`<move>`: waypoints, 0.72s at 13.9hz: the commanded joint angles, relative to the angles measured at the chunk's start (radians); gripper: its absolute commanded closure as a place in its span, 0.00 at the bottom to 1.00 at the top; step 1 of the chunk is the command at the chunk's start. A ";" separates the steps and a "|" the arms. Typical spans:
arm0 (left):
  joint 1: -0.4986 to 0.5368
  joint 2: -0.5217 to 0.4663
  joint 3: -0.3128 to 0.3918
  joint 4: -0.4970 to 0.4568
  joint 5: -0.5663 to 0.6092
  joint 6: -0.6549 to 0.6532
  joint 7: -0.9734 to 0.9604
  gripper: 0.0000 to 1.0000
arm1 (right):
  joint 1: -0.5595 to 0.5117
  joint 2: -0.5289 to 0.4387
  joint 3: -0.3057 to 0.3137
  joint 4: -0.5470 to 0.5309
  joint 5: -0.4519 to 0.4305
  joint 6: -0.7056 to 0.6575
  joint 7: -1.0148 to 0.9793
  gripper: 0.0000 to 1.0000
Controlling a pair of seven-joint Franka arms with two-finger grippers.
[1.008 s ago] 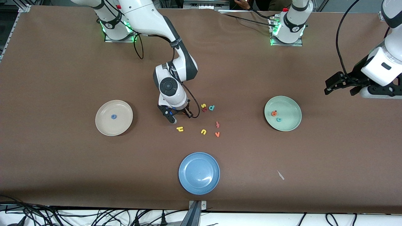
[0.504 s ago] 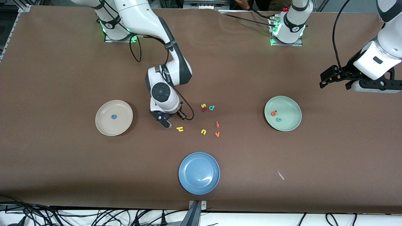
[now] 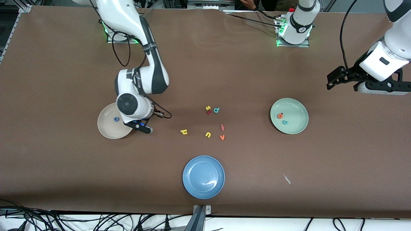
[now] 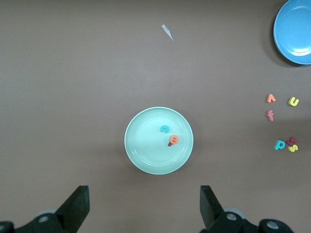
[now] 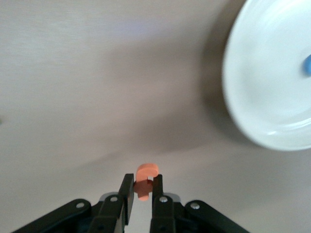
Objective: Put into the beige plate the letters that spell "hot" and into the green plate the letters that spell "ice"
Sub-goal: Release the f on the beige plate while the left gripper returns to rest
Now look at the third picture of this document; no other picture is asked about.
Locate pale green plate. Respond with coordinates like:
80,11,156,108
270,98,309,134

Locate person in dark clothes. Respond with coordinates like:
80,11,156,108
258,0,299,12

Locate grey metal device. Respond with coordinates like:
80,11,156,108
187,0,235,10

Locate blue plate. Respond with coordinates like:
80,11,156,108
182,156,225,199

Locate beige brown plate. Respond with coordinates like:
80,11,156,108
97,103,134,139

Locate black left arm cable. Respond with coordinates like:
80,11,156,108
340,0,359,76

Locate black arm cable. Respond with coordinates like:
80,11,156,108
111,19,172,119
340,0,359,76

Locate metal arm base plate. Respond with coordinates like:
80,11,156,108
107,22,142,44
275,16,310,48

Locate black cable on table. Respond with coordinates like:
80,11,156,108
225,11,284,28

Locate looped black floor cable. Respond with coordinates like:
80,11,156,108
332,218,347,231

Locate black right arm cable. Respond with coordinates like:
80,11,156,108
111,19,172,119

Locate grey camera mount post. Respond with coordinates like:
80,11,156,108
185,205,212,231

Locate tangled black floor cables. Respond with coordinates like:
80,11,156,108
0,199,193,231

